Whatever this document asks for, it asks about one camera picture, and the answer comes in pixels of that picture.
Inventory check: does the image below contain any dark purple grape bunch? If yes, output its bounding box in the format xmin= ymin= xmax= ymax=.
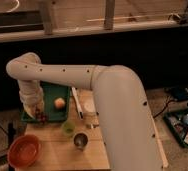
xmin=35 ymin=109 xmax=47 ymax=123

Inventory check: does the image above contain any small green cup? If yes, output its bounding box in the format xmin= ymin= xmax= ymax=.
xmin=61 ymin=121 xmax=75 ymax=137

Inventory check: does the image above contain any green toolbox with items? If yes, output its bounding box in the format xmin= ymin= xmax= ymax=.
xmin=163 ymin=104 xmax=188 ymax=148

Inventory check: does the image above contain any wooden railing frame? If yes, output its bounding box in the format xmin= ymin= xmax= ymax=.
xmin=0 ymin=0 xmax=188 ymax=42

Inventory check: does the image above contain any dark blue device on floor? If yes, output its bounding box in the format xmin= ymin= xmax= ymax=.
xmin=166 ymin=87 xmax=188 ymax=102

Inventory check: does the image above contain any white handled knife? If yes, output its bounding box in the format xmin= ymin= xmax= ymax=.
xmin=71 ymin=87 xmax=83 ymax=119

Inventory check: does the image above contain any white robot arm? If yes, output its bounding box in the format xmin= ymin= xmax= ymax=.
xmin=6 ymin=52 xmax=163 ymax=171

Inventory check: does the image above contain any green plastic tray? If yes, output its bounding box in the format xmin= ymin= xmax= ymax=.
xmin=21 ymin=82 xmax=70 ymax=123

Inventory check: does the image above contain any metal steel cup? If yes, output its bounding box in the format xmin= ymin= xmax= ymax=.
xmin=74 ymin=133 xmax=88 ymax=150

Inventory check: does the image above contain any white cloth-covered gripper body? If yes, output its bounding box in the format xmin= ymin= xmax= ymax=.
xmin=19 ymin=91 xmax=44 ymax=115

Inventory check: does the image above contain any peach coloured fruit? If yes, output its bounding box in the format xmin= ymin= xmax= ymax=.
xmin=54 ymin=98 xmax=66 ymax=110

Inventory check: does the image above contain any red plastic bowl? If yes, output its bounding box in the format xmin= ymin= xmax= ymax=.
xmin=7 ymin=134 xmax=41 ymax=168

